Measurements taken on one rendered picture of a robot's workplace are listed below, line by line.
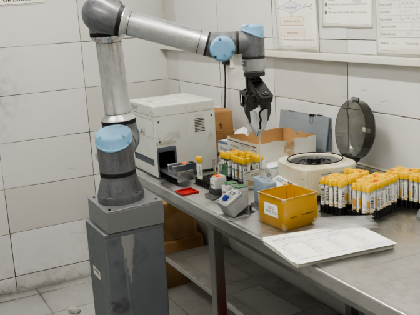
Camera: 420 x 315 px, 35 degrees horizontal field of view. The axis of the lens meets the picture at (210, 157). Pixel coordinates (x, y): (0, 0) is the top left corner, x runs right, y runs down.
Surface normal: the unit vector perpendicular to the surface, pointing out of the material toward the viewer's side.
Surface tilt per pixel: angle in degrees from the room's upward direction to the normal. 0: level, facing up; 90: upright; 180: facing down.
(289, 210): 90
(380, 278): 0
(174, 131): 90
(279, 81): 90
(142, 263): 90
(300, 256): 1
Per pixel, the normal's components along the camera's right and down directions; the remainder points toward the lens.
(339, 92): -0.89, 0.15
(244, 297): -0.06, -0.97
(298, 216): 0.53, 0.15
